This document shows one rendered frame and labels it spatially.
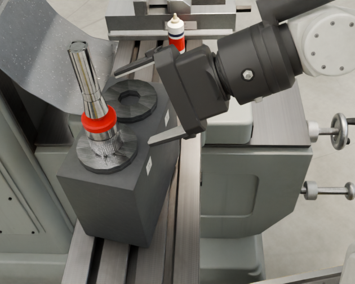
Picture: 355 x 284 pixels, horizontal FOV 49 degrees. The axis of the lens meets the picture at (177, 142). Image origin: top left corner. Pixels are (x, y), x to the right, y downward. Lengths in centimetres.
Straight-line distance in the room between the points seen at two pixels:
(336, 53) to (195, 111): 18
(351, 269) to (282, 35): 37
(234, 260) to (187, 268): 83
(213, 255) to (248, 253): 13
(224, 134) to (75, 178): 56
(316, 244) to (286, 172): 68
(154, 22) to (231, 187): 55
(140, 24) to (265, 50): 67
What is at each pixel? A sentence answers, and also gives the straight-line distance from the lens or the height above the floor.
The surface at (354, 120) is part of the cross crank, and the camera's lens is 128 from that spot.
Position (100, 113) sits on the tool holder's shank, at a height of 122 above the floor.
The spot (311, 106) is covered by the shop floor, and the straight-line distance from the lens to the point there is 230.
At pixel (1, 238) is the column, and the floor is 29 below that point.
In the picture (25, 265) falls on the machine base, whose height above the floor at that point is 19.
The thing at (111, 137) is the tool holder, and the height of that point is 118.
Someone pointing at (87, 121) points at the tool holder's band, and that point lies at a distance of 53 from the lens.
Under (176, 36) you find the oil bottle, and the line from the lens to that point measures 100.
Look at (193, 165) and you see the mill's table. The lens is 79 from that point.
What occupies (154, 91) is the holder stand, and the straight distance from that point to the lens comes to 64.
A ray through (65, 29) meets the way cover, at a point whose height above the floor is 95.
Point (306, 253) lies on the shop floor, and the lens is 178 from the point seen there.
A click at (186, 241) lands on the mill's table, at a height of 94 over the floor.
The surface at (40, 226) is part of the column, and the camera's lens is 144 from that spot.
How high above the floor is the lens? 158
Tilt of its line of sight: 50 degrees down
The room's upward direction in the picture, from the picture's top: 5 degrees counter-clockwise
